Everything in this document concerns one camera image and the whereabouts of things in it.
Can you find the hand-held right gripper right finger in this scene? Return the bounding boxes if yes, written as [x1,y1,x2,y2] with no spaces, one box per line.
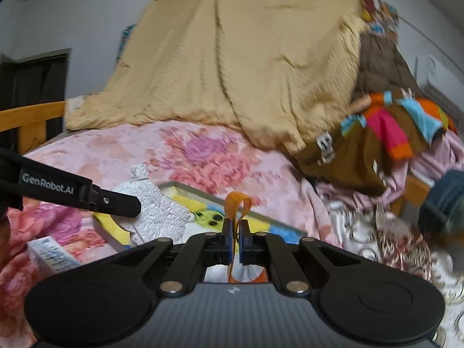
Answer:
[238,220,378,295]

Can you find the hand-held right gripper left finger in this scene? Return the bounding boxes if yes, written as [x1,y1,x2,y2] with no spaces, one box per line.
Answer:
[105,219,238,294]

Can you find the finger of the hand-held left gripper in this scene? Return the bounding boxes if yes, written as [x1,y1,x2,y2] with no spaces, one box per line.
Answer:
[90,185,142,219]

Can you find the grey shallow box with cartoon picture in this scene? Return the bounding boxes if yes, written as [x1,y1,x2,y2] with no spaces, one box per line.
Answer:
[93,180,309,258]

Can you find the orange silicone strap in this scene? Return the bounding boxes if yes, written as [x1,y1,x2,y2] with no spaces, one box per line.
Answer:
[224,190,269,284]

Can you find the small white milk carton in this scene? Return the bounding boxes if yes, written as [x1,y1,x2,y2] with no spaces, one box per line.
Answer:
[27,237,82,274]

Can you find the pink floral bedsheet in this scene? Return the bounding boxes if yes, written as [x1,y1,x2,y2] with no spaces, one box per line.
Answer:
[0,119,343,298]

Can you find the dark door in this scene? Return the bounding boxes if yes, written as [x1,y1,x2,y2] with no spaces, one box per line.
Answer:
[0,48,72,153]

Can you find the brown multicoloured printed cloth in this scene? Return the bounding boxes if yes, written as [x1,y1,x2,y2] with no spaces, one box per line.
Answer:
[290,87,459,198]

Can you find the cream ornate patterned quilt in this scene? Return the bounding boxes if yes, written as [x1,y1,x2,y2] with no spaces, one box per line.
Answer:
[326,203,464,348]

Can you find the lilac cloth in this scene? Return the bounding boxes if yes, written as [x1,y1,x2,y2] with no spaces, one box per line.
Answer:
[317,130,464,218]

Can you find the yellow dotted blanket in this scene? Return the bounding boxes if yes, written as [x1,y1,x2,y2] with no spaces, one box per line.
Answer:
[64,0,367,155]

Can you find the blue jeans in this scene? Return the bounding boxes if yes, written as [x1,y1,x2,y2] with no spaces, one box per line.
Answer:
[417,168,464,234]

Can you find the brown quilted jacket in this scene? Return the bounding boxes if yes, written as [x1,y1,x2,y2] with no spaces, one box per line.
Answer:
[357,31,425,104]

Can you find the white air conditioner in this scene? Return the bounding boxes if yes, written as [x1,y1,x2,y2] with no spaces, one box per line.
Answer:
[417,52,445,93]

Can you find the wooden bed frame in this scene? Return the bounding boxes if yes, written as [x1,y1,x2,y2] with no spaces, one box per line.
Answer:
[0,101,434,218]

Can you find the colourful wall poster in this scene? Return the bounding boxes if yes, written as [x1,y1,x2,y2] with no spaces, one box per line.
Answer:
[357,0,401,37]

